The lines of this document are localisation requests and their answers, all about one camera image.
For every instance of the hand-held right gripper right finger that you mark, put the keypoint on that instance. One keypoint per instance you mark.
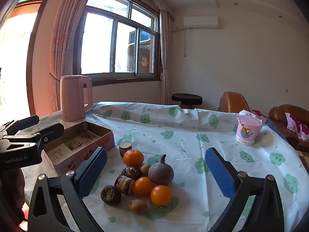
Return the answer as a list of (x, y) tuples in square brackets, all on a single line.
[(219, 171)]

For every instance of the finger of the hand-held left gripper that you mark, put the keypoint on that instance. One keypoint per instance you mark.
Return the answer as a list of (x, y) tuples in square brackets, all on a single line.
[(48, 133), (24, 124)]

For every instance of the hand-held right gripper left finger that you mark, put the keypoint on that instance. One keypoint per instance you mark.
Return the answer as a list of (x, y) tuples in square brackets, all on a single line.
[(93, 171)]

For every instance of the pink metal tin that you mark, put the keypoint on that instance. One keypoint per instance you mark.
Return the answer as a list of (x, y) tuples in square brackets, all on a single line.
[(107, 141)]

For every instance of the purple sugarcane piece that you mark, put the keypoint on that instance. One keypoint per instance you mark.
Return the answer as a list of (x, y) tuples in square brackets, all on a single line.
[(124, 184), (125, 148)]

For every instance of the bumpy orange mandarin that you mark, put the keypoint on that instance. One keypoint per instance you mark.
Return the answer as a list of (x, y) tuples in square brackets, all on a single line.
[(133, 157)]

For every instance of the smooth orange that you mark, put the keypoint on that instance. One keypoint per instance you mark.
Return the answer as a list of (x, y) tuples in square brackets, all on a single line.
[(161, 195), (142, 186)]

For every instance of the brown kiwi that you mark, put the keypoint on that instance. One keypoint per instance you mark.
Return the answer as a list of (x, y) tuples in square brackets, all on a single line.
[(145, 169)]

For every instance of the purple passion fruit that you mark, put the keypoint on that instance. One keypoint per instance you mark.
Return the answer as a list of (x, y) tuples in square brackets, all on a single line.
[(161, 171)]

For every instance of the person's left forearm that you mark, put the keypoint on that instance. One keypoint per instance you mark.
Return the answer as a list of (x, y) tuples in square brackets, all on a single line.
[(13, 193)]

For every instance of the printed paper leaflet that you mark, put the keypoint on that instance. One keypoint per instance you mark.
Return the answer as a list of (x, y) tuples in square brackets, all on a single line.
[(72, 143)]

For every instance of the pink electric kettle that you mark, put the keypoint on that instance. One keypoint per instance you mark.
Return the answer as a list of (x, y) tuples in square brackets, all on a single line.
[(72, 96)]

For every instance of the pink cartoon cup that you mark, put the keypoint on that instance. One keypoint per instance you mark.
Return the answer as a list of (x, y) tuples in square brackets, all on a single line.
[(247, 130)]

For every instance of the white green-cloud tablecloth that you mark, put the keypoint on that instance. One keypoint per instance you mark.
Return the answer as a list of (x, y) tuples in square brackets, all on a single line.
[(183, 130)]

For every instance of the red floral cloth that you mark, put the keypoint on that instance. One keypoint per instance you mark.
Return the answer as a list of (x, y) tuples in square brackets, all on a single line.
[(259, 114)]

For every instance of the brown leather armchair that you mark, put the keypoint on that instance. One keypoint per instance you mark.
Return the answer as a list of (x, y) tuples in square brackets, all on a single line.
[(233, 102)]

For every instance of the dark blue quilted cloth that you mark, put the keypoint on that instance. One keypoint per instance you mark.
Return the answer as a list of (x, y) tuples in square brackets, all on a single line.
[(277, 131)]

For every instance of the dark round stool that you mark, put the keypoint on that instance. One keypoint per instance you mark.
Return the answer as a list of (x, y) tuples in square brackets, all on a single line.
[(187, 98)]

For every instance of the brown leather sofa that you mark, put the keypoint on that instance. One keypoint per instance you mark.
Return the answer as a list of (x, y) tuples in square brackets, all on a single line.
[(277, 116)]

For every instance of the floral cushion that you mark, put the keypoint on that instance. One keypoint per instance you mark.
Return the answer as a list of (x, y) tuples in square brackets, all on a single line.
[(297, 125)]

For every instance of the wide pink curtain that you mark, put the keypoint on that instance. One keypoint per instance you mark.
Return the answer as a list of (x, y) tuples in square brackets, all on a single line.
[(65, 41)]

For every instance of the sliding glass window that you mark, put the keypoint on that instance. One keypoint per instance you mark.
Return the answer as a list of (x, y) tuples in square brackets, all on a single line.
[(101, 41)]

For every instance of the window sticker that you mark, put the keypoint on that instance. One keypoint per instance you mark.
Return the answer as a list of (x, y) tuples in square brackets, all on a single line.
[(144, 61)]

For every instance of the narrow pink curtain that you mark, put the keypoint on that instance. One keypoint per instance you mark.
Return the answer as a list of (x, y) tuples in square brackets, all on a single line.
[(165, 60)]

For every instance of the white air conditioner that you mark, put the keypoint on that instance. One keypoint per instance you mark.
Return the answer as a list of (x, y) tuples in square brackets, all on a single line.
[(200, 22)]

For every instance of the wooden door frame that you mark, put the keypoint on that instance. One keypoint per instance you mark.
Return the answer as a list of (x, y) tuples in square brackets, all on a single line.
[(30, 77)]

